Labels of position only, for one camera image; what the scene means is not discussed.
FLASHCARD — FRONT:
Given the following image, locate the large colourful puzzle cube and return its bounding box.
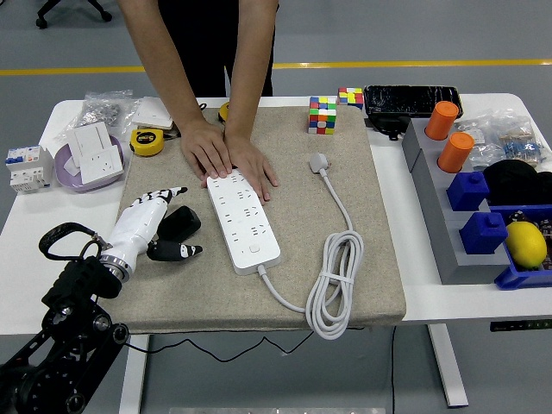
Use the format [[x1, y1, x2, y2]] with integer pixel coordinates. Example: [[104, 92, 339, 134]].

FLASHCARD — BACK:
[[307, 95, 338, 135]]

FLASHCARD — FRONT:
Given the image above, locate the person's body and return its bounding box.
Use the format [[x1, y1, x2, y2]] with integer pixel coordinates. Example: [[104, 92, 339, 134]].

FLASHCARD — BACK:
[[157, 0, 281, 98]]

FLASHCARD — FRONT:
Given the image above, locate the black plug adapter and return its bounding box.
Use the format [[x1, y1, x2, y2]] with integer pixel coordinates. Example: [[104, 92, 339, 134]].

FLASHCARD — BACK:
[[157, 205, 203, 242]]

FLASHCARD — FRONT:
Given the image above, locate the white blue circuit breaker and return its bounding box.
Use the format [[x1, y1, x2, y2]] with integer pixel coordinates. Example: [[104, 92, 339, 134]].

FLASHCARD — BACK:
[[4, 145, 55, 195]]

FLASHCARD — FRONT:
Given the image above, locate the white wall switch plate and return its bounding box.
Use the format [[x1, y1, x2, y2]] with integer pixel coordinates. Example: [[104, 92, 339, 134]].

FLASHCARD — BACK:
[[130, 95, 173, 130]]

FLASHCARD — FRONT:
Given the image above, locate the blue plastic bin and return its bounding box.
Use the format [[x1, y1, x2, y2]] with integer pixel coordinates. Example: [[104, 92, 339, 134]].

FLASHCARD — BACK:
[[486, 204, 552, 290]]

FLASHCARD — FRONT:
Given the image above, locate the thin black plug cord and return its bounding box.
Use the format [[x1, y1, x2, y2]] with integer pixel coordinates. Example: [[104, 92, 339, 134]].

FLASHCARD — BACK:
[[127, 329, 316, 363]]

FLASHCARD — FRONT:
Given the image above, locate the purple bowl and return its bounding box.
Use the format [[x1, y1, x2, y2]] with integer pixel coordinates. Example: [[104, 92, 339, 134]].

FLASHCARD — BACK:
[[53, 134, 130, 194]]

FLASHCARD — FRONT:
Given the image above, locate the white switch panel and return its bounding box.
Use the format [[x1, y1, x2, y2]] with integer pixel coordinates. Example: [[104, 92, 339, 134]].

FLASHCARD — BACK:
[[64, 122, 114, 169]]

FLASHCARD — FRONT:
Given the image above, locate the blue block with knob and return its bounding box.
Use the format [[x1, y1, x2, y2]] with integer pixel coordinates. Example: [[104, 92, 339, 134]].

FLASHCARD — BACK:
[[446, 171, 491, 212], [459, 210, 509, 255]]

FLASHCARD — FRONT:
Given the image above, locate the white power strip cord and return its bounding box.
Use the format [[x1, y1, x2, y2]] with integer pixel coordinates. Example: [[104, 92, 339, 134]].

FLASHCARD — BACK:
[[257, 151, 366, 342]]

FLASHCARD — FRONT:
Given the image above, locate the clear bag of screws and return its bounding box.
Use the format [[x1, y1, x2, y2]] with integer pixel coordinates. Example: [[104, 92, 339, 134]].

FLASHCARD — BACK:
[[53, 89, 143, 141]]

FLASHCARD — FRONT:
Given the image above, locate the person's right hand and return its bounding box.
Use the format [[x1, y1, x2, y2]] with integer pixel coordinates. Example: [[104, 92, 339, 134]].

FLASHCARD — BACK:
[[179, 118, 234, 181]]

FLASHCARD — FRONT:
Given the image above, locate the black office chair base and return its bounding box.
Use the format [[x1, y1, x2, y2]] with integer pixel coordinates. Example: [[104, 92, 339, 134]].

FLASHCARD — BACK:
[[35, 0, 114, 30]]

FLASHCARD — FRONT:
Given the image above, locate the small colourful puzzle cube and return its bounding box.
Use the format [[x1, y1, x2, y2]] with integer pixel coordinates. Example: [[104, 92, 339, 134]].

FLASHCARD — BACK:
[[337, 86, 366, 110]]

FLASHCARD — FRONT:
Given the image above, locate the grey block holder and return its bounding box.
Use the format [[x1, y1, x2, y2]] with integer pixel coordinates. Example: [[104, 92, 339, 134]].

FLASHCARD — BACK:
[[401, 116, 512, 285]]

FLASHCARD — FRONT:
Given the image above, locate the black hanging cable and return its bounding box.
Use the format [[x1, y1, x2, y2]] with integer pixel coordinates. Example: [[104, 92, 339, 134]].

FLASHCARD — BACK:
[[390, 325, 398, 414]]

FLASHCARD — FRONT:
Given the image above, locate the round yellow black tape measure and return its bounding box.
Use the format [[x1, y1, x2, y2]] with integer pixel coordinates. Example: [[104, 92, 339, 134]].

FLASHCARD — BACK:
[[129, 101, 208, 157]]

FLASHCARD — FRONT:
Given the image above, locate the black power adapter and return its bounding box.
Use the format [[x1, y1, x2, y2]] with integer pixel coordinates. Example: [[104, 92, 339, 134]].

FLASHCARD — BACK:
[[368, 114, 409, 141]]

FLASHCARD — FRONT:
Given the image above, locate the white power strip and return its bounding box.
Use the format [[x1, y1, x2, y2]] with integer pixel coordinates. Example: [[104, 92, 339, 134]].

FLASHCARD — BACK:
[[205, 168, 282, 277]]

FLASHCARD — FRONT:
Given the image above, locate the clear bag of small parts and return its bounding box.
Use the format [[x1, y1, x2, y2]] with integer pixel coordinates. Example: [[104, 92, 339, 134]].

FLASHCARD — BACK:
[[455, 118, 505, 172]]

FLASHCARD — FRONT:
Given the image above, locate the grey-brown mat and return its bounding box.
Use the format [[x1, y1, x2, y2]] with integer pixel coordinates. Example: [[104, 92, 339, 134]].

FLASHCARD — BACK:
[[103, 105, 407, 336]]

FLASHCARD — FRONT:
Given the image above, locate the white table leg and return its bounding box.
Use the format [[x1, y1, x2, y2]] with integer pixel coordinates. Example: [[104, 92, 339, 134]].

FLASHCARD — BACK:
[[118, 334, 150, 414], [426, 323, 470, 409]]

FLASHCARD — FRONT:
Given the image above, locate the orange cylinder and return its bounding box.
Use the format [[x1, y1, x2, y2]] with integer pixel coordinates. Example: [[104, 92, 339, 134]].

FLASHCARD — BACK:
[[437, 131, 475, 173], [424, 100, 460, 141]]

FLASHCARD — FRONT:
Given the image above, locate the person's left hand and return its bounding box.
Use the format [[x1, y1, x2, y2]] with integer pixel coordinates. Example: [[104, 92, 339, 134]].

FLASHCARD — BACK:
[[223, 129, 280, 204]]

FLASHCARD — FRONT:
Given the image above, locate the white wall socket panel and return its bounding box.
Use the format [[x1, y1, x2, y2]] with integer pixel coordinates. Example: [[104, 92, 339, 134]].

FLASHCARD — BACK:
[[78, 145, 126, 185]]

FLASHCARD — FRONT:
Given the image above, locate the black plastic tray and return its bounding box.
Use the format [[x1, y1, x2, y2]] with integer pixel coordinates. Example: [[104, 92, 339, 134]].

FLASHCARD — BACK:
[[363, 84, 465, 120]]

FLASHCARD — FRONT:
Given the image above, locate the black cloth bundle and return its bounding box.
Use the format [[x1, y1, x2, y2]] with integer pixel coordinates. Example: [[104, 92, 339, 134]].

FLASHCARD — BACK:
[[482, 159, 552, 207]]

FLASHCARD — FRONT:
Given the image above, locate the clear bag of blue components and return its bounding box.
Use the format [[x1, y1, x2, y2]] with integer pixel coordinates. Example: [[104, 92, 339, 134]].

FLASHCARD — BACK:
[[495, 107, 552, 169]]

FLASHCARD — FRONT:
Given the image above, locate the yellow lemon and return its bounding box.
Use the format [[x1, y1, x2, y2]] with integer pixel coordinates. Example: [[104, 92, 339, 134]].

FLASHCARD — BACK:
[[504, 221, 548, 271]]

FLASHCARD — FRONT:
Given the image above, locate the black table control panel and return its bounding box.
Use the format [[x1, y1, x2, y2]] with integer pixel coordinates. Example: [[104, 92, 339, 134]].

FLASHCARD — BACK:
[[489, 319, 552, 333]]

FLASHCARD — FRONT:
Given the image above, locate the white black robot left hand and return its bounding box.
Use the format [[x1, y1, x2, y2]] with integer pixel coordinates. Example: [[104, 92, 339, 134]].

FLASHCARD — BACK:
[[104, 185, 204, 271]]

